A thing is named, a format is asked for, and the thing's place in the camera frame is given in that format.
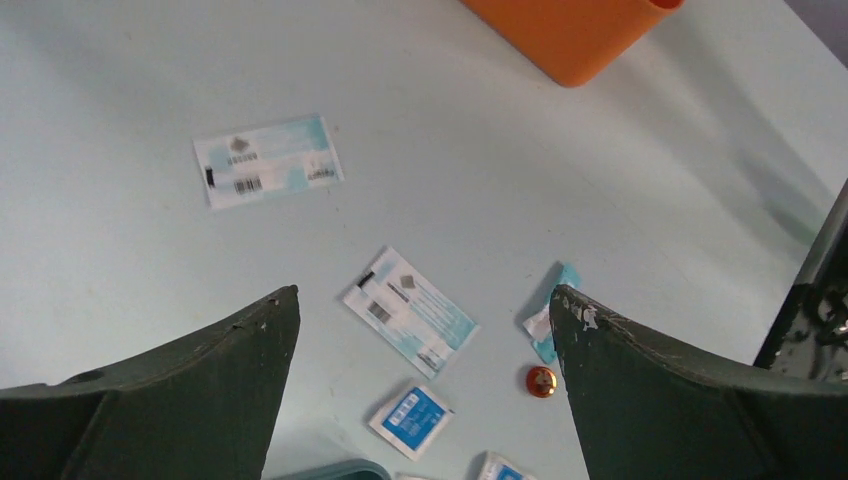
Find orange medicine kit box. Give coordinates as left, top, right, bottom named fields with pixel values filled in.
left=462, top=0, right=684, bottom=88

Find teal divided tray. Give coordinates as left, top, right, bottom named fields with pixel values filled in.
left=275, top=459, right=392, bottom=480

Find small red round tin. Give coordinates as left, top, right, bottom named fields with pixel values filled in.
left=525, top=366, right=558, bottom=398

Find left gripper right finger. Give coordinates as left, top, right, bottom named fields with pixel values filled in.
left=549, top=285, right=847, bottom=479

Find blue alcohol wipe packet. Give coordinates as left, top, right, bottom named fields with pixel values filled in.
left=368, top=382, right=455, bottom=461

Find upper blue white sachet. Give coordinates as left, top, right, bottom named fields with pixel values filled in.
left=192, top=114, right=344, bottom=210

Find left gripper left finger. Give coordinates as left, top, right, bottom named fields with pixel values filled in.
left=1, top=285, right=300, bottom=479

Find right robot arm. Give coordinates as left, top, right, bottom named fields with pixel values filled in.
left=754, top=188, right=847, bottom=385

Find teal wrapped bandage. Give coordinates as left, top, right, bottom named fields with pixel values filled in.
left=520, top=262, right=581, bottom=366

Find blue wipe packet middle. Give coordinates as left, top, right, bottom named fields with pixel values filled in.
left=477, top=451, right=536, bottom=480

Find blue white sachet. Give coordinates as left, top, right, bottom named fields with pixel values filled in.
left=192, top=114, right=344, bottom=210
left=342, top=247, right=479, bottom=380

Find lower blue white sachet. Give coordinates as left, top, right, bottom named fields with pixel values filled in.
left=342, top=247, right=479, bottom=380

